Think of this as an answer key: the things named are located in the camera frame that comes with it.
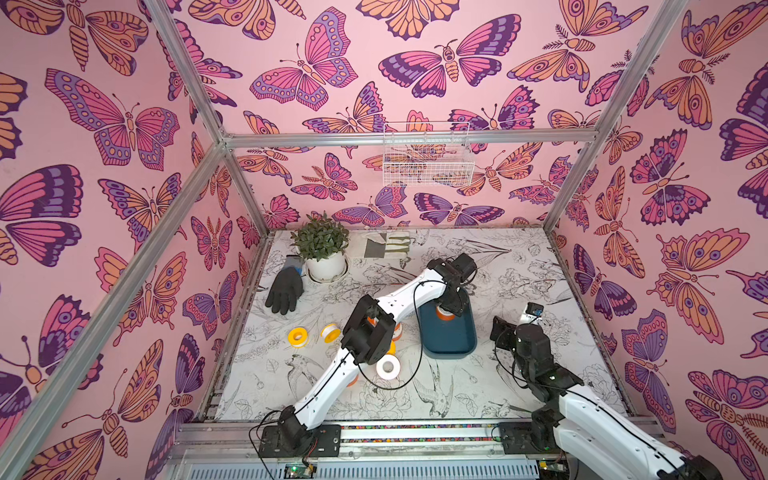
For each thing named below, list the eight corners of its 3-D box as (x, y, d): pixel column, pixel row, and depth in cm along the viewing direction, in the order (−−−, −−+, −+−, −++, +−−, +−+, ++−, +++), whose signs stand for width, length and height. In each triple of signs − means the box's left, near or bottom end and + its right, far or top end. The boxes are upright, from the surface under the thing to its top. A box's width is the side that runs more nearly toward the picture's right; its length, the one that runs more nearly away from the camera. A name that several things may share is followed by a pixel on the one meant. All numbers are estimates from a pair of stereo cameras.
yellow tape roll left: (288, 348, 92) (286, 345, 90) (292, 331, 95) (290, 327, 94) (306, 348, 92) (305, 345, 90) (310, 330, 95) (308, 327, 94)
